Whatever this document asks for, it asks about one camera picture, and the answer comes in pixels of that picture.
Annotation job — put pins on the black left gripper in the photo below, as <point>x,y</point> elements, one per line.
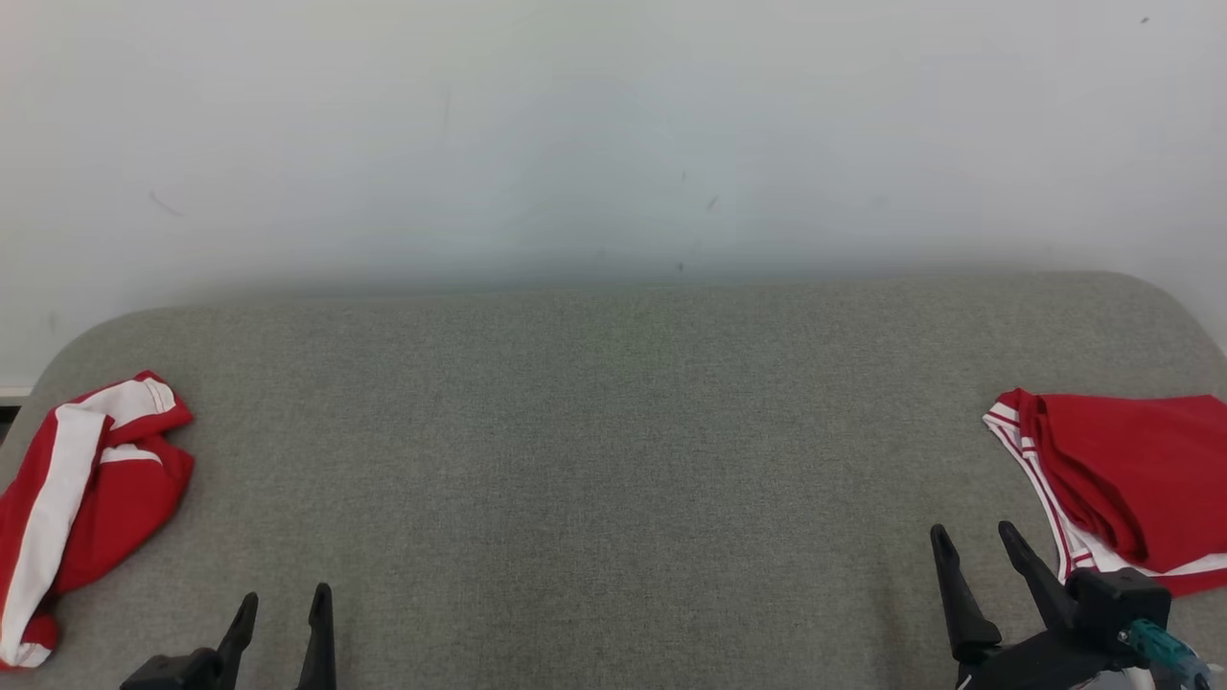
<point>173,673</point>

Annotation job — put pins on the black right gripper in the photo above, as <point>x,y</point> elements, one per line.
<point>1035,661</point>

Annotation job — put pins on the red white basketball jersey shirt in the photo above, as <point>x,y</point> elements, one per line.
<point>1141,470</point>

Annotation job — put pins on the red shorts with white stripe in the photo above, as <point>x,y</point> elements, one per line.
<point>125,508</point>

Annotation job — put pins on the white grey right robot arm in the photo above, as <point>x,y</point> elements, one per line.
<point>1150,680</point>

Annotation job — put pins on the grey fabric sofa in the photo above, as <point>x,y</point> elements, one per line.
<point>613,431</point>

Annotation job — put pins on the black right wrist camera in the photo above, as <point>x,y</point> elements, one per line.
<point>1117,604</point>

